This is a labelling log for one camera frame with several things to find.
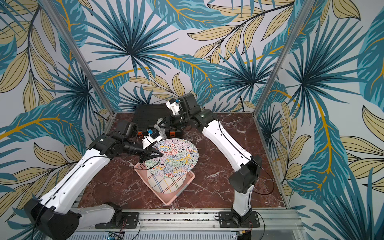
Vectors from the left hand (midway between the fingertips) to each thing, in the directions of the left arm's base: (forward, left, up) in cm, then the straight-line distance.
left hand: (159, 155), depth 68 cm
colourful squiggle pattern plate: (+1, -9, -3) cm, 9 cm away
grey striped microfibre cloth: (+7, -1, +10) cm, 12 cm away
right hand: (+11, +1, +9) cm, 14 cm away
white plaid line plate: (-6, 0, -24) cm, 25 cm away
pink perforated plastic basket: (+3, +15, -23) cm, 28 cm away
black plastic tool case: (+46, +21, -23) cm, 55 cm away
